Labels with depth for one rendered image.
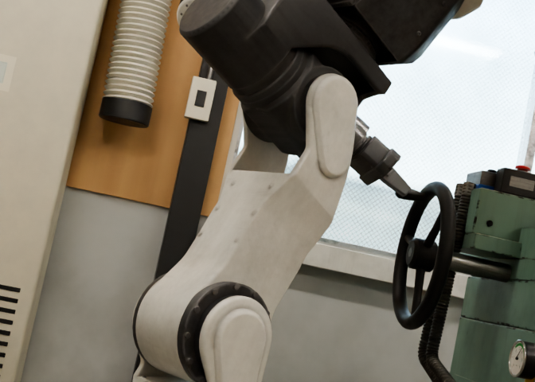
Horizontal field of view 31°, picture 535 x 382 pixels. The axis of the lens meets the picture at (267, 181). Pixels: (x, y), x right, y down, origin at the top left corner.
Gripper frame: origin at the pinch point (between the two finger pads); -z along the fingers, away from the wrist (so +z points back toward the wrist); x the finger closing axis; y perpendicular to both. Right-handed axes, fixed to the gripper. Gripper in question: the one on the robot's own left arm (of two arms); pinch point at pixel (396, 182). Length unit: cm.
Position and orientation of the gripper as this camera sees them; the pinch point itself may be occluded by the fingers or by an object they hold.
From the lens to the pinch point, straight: 187.8
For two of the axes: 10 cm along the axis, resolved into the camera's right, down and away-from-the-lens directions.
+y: 6.3, -7.1, 3.3
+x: 2.6, -2.0, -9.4
